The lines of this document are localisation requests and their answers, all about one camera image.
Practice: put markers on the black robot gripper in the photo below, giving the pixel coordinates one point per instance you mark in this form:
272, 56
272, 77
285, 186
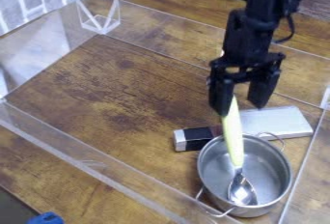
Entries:
248, 61

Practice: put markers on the small silver pot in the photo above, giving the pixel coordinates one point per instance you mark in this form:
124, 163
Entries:
267, 169

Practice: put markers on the yellow handled metal spoon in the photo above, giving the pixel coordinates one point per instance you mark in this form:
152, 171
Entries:
241, 192

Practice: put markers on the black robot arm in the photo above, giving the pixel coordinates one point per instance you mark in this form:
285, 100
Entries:
271, 10

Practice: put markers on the grey flat metal box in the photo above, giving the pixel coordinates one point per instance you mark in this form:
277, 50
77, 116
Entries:
283, 121

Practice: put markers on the black and silver block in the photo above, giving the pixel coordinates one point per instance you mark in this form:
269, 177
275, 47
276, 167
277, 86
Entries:
190, 139

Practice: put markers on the clear acrylic barrier panel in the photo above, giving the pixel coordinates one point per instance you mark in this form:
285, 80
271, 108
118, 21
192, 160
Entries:
86, 128

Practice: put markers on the blue object at corner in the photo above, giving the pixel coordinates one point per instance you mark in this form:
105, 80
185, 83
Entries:
46, 218

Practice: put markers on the clear acrylic corner bracket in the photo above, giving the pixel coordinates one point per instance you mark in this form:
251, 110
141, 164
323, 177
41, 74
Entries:
98, 23

